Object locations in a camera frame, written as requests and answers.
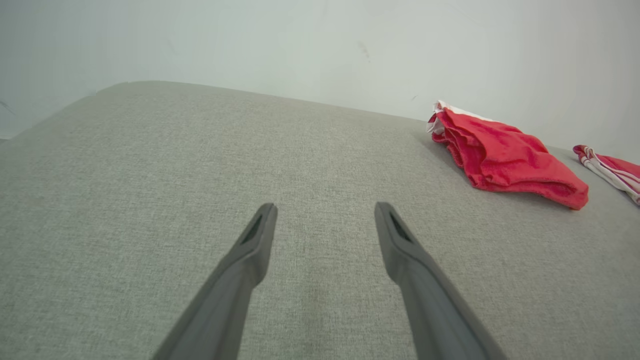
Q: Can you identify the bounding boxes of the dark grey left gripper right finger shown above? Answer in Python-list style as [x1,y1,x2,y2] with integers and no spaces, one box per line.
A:
[375,202,508,360]

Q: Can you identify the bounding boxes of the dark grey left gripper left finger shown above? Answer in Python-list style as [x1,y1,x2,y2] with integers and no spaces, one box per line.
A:
[152,202,279,360]

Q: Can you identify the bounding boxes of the red shorts with white stripes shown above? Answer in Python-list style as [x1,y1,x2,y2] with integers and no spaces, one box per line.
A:
[426,100,590,211]

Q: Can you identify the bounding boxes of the red and white basketball jersey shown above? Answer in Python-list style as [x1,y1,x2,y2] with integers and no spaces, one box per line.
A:
[573,144,640,207]

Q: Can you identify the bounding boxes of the grey fabric sofa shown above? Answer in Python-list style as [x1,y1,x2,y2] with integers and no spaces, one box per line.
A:
[0,81,640,360]

